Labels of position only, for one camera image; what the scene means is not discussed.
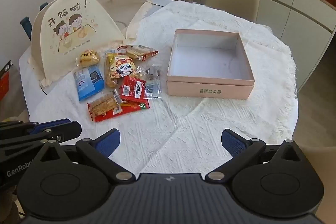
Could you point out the red packet white label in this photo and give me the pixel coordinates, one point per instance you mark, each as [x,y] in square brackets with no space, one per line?
[134,88]

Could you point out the blue milk carton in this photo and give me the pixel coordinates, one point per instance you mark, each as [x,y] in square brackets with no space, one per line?
[86,85]

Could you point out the pink cardboard box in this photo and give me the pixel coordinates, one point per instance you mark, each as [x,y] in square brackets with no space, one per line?
[210,64]

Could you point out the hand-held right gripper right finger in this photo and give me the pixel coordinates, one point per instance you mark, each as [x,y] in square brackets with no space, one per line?
[233,143]

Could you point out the panda print snack packet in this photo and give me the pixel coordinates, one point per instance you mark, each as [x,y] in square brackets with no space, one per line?
[123,67]

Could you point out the brown biscuit packet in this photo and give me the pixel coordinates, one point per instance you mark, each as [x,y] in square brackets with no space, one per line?
[102,106]

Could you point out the yellow small bread packet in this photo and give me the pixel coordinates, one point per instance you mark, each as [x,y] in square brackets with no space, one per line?
[88,58]

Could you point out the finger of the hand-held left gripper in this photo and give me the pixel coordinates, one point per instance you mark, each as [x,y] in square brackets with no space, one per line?
[65,130]
[11,126]

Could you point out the long bread packet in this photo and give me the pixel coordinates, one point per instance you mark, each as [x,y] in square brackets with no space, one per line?
[110,80]

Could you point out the small clear blue packet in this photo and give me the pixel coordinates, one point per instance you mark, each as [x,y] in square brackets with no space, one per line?
[152,89]

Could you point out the blue chair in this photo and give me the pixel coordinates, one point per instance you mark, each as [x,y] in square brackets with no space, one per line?
[26,23]

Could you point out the white textured tablecloth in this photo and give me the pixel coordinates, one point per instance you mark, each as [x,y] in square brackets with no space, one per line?
[210,119]

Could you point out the white sideboard cabinet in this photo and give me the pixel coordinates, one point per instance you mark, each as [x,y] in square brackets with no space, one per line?
[283,6]

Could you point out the clear packet grey contents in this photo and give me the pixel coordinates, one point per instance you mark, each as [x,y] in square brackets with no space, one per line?
[153,73]

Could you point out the red clear snack packet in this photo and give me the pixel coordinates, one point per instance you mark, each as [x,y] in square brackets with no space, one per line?
[136,52]

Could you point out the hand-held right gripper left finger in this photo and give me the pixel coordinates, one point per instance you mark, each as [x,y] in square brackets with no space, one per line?
[107,142]

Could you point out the red paper item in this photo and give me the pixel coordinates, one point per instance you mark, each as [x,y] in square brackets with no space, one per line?
[4,83]

